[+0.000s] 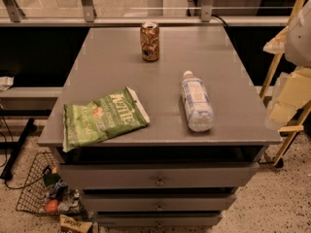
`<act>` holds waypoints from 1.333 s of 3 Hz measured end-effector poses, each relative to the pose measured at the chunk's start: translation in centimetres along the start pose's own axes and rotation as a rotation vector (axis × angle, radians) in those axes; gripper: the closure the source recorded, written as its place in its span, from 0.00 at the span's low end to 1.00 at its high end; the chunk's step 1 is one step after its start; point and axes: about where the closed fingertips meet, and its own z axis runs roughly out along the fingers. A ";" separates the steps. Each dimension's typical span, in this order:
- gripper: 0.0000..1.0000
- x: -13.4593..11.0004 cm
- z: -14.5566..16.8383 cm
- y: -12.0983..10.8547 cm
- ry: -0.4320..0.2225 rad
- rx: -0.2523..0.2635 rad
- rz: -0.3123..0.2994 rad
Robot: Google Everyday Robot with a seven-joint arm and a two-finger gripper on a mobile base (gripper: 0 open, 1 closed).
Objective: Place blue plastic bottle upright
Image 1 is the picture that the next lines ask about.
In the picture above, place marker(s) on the grey drawer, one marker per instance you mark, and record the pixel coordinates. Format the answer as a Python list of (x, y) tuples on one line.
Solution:
[(154, 220), (158, 202), (158, 176)]

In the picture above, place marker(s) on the yellow chips bag on floor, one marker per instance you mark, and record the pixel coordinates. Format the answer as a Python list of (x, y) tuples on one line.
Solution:
[(70, 225)]

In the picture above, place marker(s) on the brown soda can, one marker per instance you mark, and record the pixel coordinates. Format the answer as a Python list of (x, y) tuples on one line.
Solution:
[(149, 39)]

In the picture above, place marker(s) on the grey drawer cabinet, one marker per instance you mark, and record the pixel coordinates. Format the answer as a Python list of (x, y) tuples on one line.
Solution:
[(111, 59)]

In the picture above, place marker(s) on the black metal stand leg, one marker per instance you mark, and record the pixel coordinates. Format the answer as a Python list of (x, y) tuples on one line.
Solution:
[(15, 148)]

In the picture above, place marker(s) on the bottom grey drawer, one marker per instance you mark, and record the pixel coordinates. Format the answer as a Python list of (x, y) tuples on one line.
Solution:
[(154, 220)]

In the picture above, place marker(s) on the black wire basket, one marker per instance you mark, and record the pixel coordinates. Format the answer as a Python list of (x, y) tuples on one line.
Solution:
[(42, 185)]

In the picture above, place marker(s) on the yellow wooden frame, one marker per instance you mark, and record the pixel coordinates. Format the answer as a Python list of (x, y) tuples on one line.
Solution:
[(295, 125)]

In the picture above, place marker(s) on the middle grey drawer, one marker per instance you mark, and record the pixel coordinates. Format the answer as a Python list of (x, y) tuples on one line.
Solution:
[(158, 202)]

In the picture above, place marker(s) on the top grey drawer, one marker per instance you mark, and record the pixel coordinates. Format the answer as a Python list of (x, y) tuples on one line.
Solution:
[(158, 176)]

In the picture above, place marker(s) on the blue-labelled clear plastic bottle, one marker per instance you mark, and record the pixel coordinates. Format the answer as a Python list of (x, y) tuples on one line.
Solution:
[(198, 109)]

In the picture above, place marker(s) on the orange fruit in basket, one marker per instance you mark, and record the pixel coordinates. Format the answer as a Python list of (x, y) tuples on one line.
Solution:
[(52, 206)]

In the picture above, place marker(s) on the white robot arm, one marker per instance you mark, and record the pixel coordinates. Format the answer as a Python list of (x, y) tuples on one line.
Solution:
[(298, 40)]

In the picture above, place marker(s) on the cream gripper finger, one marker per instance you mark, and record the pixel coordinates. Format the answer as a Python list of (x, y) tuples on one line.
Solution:
[(277, 44), (290, 93)]

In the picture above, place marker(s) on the metal window railing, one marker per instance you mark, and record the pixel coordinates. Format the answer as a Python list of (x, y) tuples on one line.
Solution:
[(53, 13)]

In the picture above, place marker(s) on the green kettle chips bag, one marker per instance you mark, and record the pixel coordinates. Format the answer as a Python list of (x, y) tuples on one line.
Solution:
[(112, 115)]

